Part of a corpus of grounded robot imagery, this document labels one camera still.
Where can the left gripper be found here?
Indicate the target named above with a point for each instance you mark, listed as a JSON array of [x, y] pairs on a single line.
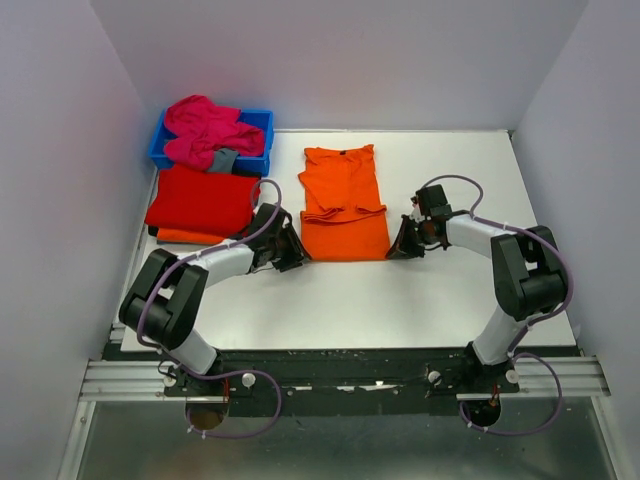
[[295, 255]]

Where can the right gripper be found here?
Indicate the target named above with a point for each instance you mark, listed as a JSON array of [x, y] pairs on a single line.
[[402, 248]]

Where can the orange t-shirt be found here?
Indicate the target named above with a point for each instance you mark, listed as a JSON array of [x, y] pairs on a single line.
[[344, 219], [176, 236]]

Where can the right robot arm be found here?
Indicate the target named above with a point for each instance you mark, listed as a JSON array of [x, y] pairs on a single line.
[[531, 280]]

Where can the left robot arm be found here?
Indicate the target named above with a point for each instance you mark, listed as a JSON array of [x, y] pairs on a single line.
[[164, 299]]

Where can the folded red t-shirt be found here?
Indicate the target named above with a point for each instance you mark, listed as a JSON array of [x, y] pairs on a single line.
[[211, 203]]

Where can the grey garment in bin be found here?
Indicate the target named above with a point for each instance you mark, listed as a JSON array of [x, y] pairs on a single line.
[[223, 161]]

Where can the folded orange t-shirt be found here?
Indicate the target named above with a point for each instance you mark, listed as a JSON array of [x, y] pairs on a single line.
[[176, 236]]

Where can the pink t-shirt in bin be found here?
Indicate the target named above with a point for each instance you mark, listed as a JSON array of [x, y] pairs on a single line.
[[200, 127]]

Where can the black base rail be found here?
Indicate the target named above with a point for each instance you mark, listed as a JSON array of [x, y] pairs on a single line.
[[343, 382]]

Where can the aluminium extrusion frame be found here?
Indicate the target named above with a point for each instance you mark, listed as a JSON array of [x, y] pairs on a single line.
[[140, 381]]

